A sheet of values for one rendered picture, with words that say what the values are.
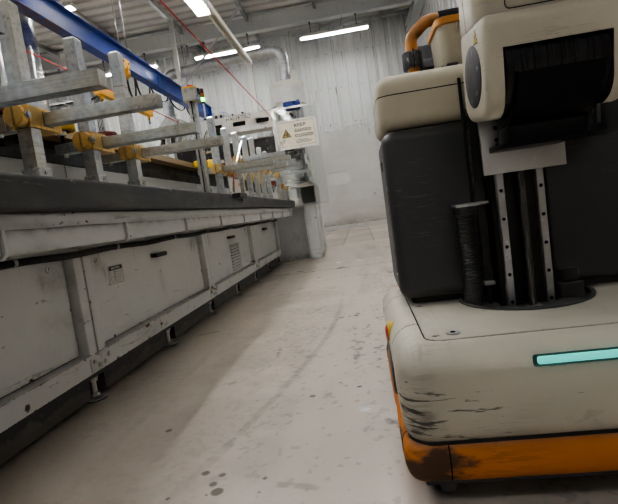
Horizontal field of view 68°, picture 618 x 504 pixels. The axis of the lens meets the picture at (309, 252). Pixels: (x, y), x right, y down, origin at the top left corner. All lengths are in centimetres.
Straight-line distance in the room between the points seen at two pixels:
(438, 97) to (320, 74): 1106
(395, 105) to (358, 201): 1057
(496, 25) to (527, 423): 63
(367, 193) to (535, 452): 1092
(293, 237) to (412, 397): 476
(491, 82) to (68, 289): 139
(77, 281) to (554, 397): 139
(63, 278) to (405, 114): 118
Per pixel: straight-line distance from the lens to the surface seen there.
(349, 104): 1191
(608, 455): 93
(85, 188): 135
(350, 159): 1170
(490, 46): 85
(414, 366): 81
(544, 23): 88
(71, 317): 171
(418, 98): 111
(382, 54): 1221
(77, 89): 97
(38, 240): 125
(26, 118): 126
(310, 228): 535
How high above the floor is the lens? 53
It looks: 5 degrees down
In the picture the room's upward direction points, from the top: 8 degrees counter-clockwise
